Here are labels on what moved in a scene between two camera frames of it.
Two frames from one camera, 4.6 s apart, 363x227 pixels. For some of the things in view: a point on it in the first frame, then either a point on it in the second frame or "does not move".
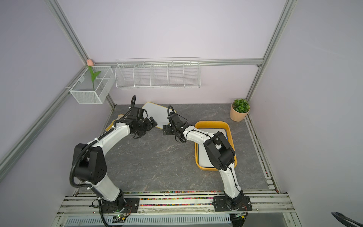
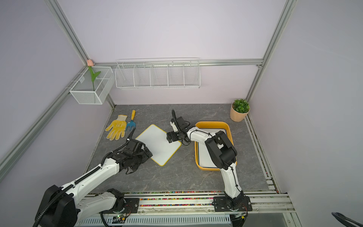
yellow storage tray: [212, 125] does not move
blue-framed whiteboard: [204, 160] does not move
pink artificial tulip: [90, 63] does not move
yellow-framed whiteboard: [159, 113] to [154, 139]
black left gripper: [150, 126] to [144, 156]
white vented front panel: [198, 220] does not move
